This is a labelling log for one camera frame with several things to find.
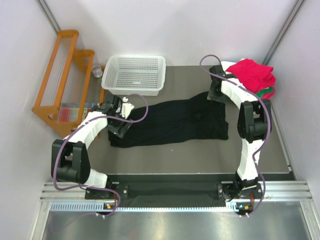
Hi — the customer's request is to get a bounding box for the white folded t shirt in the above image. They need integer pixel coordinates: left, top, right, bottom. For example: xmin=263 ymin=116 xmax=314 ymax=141
xmin=221 ymin=58 xmax=246 ymax=77

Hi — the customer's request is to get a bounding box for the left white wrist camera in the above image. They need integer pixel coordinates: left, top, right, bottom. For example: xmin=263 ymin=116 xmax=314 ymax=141
xmin=120 ymin=97 xmax=135 ymax=119

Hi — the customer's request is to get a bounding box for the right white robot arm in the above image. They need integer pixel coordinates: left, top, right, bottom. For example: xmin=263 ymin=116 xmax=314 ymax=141
xmin=207 ymin=63 xmax=272 ymax=201

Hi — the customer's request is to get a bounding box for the black t shirt blue logo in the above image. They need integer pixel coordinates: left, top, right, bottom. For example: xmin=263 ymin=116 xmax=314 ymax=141
xmin=108 ymin=92 xmax=229 ymax=148

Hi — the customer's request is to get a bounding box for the green folded t shirt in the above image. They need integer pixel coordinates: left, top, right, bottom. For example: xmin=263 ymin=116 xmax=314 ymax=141
xmin=256 ymin=87 xmax=275 ymax=100

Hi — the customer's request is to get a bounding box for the white plastic perforated basket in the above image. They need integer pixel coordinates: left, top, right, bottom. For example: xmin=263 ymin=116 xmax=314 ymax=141
xmin=101 ymin=55 xmax=167 ymax=97

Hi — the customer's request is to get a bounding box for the white slotted cable duct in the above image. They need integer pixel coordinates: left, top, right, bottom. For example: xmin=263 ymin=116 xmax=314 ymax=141
xmin=50 ymin=201 xmax=249 ymax=213

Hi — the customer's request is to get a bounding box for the small clear plastic cup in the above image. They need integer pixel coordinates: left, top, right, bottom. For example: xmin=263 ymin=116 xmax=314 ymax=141
xmin=91 ymin=65 xmax=103 ymax=78

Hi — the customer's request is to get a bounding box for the red folded t shirt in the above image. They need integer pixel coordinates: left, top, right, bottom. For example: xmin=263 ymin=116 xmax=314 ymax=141
xmin=235 ymin=58 xmax=276 ymax=94

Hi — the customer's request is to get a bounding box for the orange wooden rack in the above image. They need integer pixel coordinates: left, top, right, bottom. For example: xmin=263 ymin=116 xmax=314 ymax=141
xmin=31 ymin=29 xmax=105 ymax=138

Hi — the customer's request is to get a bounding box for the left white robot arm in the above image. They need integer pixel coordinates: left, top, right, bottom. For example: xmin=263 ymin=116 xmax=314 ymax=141
xmin=51 ymin=95 xmax=135 ymax=199

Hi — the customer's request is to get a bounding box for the red box in rack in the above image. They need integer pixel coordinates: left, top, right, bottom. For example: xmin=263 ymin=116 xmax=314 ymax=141
xmin=57 ymin=102 xmax=96 ymax=122

